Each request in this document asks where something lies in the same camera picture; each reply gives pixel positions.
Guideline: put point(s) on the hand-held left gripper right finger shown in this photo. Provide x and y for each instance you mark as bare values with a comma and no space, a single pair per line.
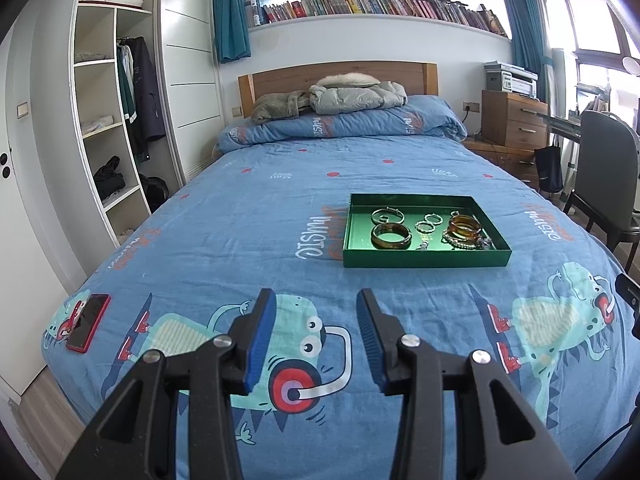
372,345

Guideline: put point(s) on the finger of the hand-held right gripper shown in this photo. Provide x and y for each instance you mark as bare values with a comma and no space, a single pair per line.
631,292

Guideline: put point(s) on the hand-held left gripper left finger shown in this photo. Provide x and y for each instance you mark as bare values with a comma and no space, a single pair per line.
260,340

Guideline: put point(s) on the green jewelry tray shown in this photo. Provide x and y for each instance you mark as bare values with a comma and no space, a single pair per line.
360,225

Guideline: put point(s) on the thin silver bangle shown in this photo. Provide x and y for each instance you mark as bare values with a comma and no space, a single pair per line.
373,217

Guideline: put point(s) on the silver charm jewelry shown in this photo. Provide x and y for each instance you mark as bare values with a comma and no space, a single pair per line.
486,244

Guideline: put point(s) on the brown amber bangle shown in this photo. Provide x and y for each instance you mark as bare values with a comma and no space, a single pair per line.
395,245

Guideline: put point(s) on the blue printed bedspread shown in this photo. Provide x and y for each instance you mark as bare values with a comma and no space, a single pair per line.
250,220

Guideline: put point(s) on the grey chair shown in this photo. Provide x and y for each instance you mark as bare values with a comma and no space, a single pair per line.
607,160

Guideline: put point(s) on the orange amber bangle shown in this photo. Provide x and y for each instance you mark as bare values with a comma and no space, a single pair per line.
452,221
467,236

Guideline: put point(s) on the dark tote bag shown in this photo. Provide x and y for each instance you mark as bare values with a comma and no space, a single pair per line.
549,170

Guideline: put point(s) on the red smartphone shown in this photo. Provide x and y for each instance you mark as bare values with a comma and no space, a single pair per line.
89,322

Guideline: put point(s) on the black bag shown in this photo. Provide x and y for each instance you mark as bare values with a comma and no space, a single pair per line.
154,192

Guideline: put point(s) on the glass desk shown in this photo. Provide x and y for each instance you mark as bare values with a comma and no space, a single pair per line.
560,122

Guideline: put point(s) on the low wooden nightstand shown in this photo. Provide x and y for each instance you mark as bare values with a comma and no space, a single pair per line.
495,152

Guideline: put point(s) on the wooden chest of drawers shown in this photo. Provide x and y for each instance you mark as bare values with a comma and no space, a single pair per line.
515,120

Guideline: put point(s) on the black folded clothes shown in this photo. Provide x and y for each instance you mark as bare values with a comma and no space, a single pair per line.
109,180

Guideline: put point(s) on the folded blue quilt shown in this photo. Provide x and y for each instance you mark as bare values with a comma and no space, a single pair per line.
360,122

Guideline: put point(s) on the round white lamp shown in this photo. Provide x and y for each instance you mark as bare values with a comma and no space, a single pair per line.
631,65

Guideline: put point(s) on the olive fleece garment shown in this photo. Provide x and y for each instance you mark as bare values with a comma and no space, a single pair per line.
277,107

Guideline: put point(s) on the white printer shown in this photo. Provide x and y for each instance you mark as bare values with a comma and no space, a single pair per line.
512,80

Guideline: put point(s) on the grey down jacket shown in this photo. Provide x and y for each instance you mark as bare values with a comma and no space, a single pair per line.
355,95

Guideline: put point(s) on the wooden headboard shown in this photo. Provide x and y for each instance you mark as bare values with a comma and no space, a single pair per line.
280,77

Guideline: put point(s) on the white door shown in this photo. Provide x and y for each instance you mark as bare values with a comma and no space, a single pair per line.
30,210

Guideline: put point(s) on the white folded cloth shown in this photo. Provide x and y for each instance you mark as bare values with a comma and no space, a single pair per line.
97,126

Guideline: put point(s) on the green white hanging garment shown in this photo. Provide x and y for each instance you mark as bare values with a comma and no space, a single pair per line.
127,105

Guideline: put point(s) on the dark hanging jacket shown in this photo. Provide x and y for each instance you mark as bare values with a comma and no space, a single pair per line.
147,90

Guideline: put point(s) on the teal curtain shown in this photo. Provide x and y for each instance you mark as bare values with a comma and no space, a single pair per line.
231,15
525,30

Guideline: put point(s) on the white wardrobe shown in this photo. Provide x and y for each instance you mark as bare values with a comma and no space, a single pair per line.
187,60

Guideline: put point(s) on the row of books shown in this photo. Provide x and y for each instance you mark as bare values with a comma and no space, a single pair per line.
375,5

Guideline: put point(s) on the wall outlet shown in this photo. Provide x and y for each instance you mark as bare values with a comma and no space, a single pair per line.
471,107

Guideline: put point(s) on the wall light switch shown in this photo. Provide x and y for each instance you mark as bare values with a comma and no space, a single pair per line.
22,110

